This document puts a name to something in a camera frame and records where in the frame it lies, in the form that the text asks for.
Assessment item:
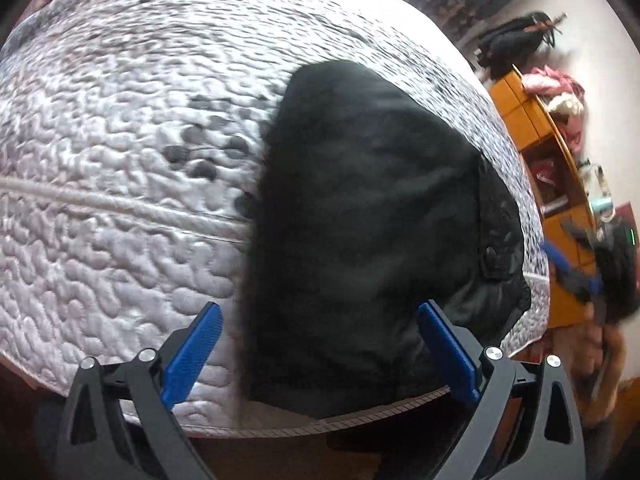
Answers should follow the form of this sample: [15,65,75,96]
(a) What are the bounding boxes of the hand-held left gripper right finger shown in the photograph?
[417,300,587,480]

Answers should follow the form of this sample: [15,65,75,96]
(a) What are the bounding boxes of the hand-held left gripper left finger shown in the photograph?
[54,302,224,480]

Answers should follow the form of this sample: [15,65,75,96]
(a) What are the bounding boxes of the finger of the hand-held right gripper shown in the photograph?
[560,217,600,250]
[541,241,605,307]

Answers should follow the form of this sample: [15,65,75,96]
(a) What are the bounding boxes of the black pants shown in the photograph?
[239,59,533,420]

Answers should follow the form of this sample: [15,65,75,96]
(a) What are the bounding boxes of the person's right hand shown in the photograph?
[569,300,640,413]

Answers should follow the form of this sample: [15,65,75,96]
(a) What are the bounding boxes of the orange wooden cabinet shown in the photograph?
[487,64,610,332]

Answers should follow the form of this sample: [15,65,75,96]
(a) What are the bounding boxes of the white cloth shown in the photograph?
[547,94,584,117]

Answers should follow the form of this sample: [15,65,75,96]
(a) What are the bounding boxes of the pink clothes pile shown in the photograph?
[521,65,587,147]

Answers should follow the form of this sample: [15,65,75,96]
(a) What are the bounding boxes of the grey quilted mattress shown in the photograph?
[0,0,552,442]

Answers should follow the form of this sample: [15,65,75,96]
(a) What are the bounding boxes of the black hanging bag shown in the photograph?
[474,10,569,82]

